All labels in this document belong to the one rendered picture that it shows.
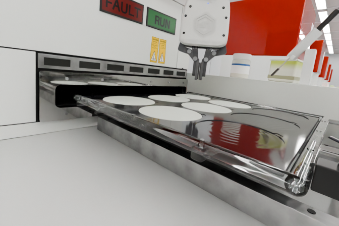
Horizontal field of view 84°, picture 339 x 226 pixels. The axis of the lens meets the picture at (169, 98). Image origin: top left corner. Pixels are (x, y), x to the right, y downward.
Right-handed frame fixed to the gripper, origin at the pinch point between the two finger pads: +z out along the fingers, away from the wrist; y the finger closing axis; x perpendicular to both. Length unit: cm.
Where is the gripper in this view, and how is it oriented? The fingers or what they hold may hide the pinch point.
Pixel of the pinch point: (199, 70)
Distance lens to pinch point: 43.8
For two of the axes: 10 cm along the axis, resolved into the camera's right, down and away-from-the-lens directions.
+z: -1.0, 9.8, 1.4
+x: 1.8, -1.2, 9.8
